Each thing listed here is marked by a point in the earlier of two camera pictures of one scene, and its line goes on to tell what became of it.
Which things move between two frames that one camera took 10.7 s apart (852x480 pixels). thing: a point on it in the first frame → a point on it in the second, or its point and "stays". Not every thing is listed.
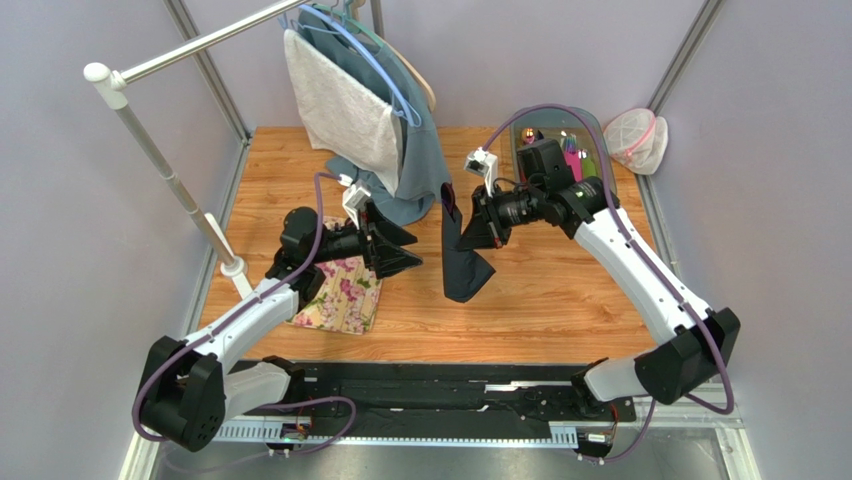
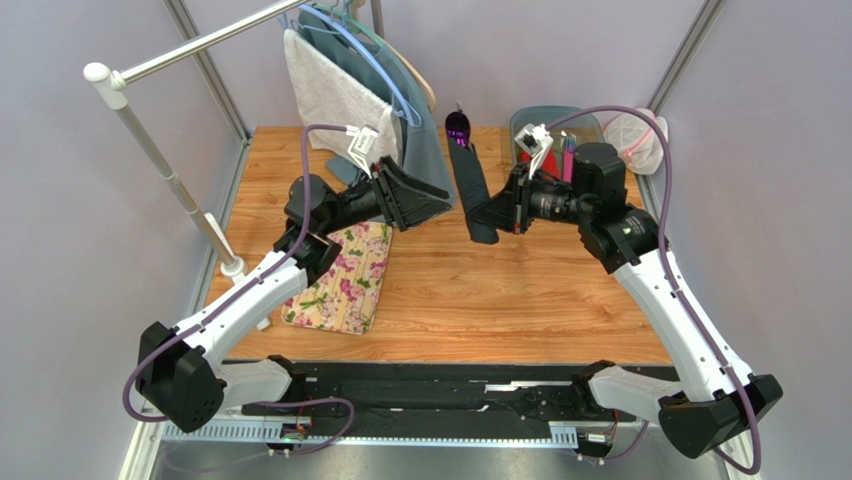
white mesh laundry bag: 638,139 stays
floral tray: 349,299 stays
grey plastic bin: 579,130 stays
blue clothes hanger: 396,101 stays
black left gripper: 387,260 → 406,208
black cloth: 464,271 → 473,185
